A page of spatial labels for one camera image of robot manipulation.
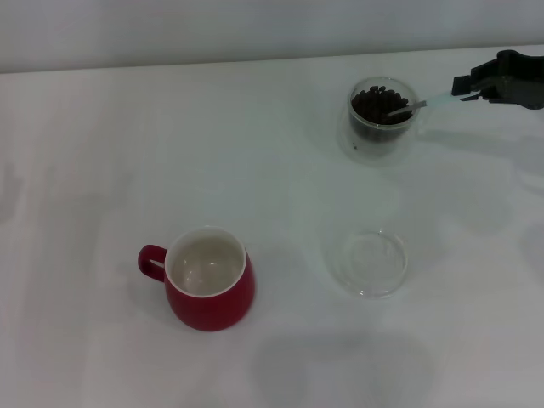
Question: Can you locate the round clear glass dish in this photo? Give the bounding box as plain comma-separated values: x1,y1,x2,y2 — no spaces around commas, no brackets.
326,227,410,301

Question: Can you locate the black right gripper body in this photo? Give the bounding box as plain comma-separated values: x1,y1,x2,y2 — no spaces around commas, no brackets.
490,49,544,111

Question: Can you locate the double-wall glass cup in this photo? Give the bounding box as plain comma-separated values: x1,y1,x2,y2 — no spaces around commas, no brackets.
337,75,430,167

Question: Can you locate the blue-handled metal spoon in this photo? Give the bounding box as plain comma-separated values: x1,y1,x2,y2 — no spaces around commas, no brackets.
380,92,462,118

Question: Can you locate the red ceramic mug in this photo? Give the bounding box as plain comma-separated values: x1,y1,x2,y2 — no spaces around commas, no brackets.
136,224,258,332

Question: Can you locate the glass cup of coffee beans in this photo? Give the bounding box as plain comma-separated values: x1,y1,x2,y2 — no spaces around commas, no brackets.
350,84,412,144

